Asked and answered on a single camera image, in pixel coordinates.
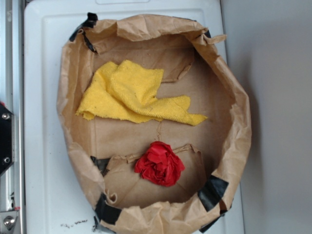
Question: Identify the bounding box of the yellow terry cloth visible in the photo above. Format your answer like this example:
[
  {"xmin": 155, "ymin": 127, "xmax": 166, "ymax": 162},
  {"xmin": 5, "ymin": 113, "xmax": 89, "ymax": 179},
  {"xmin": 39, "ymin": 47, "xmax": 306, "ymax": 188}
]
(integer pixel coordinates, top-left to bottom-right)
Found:
[{"xmin": 76, "ymin": 60, "xmax": 207, "ymax": 126}]

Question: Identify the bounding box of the brown paper bag tray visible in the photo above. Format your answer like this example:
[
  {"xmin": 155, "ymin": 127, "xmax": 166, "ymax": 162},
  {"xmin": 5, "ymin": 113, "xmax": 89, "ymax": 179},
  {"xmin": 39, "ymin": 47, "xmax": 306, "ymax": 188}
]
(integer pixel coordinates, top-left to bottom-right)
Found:
[{"xmin": 57, "ymin": 14, "xmax": 252, "ymax": 234}]

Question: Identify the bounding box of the crumpled red paper ball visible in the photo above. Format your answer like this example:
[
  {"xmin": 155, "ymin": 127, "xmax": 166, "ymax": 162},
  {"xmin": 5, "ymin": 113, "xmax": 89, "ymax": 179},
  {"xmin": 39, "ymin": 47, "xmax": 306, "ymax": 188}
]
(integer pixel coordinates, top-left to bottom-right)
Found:
[{"xmin": 134, "ymin": 141, "xmax": 185, "ymax": 187}]

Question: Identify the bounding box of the white plastic board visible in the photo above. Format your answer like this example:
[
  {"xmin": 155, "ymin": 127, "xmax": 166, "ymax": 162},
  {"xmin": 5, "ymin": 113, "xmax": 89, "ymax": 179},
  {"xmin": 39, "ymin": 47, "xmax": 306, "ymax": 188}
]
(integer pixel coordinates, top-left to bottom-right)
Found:
[{"xmin": 23, "ymin": 0, "xmax": 245, "ymax": 234}]

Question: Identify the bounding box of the black metal bracket plate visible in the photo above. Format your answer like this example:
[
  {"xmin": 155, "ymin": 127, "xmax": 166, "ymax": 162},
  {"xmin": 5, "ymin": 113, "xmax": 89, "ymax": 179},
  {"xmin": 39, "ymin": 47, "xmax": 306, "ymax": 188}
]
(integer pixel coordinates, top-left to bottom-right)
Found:
[{"xmin": 0, "ymin": 101, "xmax": 15, "ymax": 176}]

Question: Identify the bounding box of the aluminium frame rail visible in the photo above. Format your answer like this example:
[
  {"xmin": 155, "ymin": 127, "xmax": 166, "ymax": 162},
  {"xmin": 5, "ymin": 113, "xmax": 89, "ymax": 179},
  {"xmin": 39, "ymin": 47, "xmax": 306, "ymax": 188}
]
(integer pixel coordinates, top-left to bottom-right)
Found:
[{"xmin": 0, "ymin": 0, "xmax": 26, "ymax": 234}]

